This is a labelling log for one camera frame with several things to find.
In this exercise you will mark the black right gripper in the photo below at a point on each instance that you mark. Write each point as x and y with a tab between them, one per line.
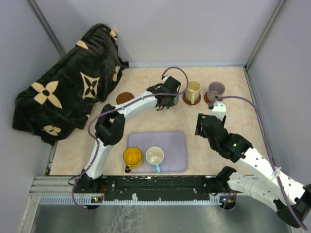
199	130

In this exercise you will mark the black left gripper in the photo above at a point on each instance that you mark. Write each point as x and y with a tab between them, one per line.
169	104

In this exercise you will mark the grey ceramic mug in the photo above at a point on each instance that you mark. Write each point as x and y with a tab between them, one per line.
176	99

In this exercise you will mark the cream ceramic mug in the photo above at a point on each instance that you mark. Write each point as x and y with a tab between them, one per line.
192	93

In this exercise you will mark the dark wooden coaster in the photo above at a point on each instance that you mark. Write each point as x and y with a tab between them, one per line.
206	99
124	97
185	100

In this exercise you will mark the purple ceramic mug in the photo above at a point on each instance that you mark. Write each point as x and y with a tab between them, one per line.
215	90

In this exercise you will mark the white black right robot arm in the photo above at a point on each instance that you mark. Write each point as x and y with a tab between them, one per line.
290	199

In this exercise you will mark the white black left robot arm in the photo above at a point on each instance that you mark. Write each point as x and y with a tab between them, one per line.
109	127

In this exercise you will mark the lavender plastic tray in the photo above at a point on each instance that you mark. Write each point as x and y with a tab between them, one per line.
173	143

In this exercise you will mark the yellow ceramic mug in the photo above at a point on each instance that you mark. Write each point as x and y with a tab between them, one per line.
133	158

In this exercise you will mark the black floral blanket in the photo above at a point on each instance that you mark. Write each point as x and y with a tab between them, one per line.
63	98

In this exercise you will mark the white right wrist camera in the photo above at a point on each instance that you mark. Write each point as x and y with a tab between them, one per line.
218	109

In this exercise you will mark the white mug blue handle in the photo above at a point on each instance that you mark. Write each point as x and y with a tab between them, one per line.
155	156

